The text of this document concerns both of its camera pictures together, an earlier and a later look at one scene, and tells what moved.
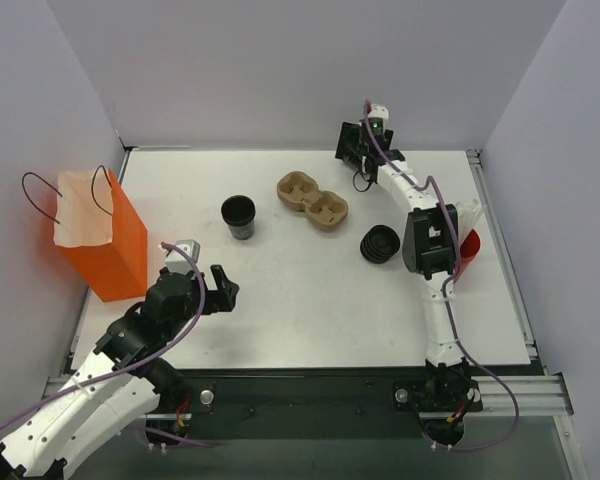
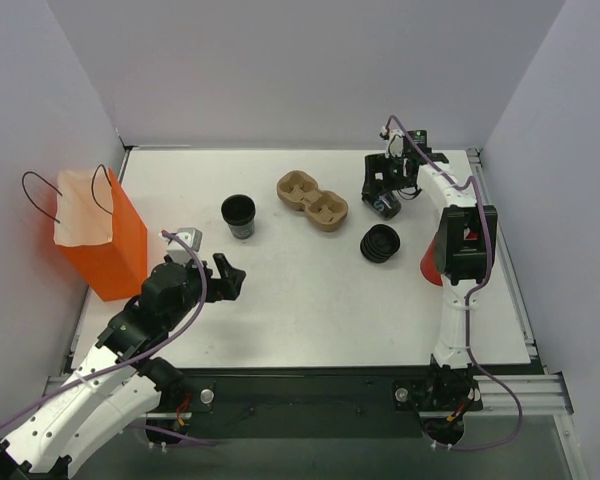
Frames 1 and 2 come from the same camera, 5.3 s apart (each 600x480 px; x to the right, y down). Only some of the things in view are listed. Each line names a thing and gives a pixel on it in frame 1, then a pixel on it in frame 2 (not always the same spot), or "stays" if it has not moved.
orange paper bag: [102, 234] stays
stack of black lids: [379, 244] stays
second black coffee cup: [239, 212] stays
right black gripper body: [353, 145] -> [380, 176]
